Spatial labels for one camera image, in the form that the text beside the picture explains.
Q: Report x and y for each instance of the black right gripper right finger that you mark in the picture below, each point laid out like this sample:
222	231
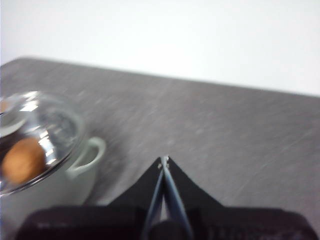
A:
190	192

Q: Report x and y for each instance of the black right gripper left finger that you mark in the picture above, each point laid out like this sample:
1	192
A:
140	192

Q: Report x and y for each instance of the glass lid with green knob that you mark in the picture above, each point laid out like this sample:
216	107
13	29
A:
60	125

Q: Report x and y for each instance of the brown potato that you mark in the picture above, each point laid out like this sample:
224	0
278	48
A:
23	161

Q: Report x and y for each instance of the pale green electric pot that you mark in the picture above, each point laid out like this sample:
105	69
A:
62	187

